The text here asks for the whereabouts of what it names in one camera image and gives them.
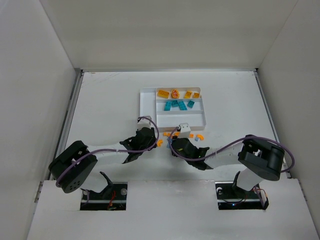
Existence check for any orange curved quarter piece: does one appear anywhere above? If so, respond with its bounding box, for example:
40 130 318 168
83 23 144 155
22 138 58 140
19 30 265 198
157 139 164 147

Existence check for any teal long lego brick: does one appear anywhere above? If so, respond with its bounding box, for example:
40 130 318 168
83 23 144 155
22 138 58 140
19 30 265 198
178 101 188 111

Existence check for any teal square lego brick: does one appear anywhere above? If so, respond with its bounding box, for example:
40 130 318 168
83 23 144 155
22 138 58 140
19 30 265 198
187 100 195 109

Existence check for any teal small lego brick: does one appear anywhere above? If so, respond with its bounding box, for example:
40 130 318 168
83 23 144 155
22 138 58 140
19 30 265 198
171 100 179 108

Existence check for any yellow long lego brick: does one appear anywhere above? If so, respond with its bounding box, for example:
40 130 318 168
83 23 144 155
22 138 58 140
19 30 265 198
157 90 170 99

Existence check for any yellow rounded lego brick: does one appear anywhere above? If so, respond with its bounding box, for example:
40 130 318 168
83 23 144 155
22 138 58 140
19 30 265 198
184 90 193 99

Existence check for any yellow oval butterfly lego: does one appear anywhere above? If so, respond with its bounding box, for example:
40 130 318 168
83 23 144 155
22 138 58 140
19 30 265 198
171 89 180 99

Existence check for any yellow square lego brick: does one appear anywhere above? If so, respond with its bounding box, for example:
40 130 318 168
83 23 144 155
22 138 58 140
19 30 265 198
193 92 201 99

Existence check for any teal rounded lego piece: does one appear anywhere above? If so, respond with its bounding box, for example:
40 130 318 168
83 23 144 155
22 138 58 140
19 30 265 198
164 101 172 111

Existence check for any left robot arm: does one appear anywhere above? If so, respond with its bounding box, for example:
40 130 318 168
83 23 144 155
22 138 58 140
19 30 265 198
48 127 159 194

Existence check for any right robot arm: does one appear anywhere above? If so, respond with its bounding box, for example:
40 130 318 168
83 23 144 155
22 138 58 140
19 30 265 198
168 135 286 191

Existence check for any white divided sorting tray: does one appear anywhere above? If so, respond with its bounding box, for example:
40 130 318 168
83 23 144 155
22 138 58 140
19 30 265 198
139 87 207 131

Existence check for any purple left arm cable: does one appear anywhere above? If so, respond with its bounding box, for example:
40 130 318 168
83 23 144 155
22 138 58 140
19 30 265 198
55 116 160 203

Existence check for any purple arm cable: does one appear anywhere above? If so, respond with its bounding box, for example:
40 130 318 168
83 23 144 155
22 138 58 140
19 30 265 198
166 126 296 174
55 116 160 203

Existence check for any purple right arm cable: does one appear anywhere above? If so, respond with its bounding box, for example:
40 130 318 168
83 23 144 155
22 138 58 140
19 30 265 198
166 126 296 174

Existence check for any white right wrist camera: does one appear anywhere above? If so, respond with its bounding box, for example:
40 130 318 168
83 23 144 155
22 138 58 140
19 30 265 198
178 123 191 138

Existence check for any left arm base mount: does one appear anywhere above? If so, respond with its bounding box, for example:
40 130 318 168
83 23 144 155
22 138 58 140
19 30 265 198
80 171 128 211

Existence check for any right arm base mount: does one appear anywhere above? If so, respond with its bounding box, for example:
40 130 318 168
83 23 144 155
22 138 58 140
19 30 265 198
215 171 270 211

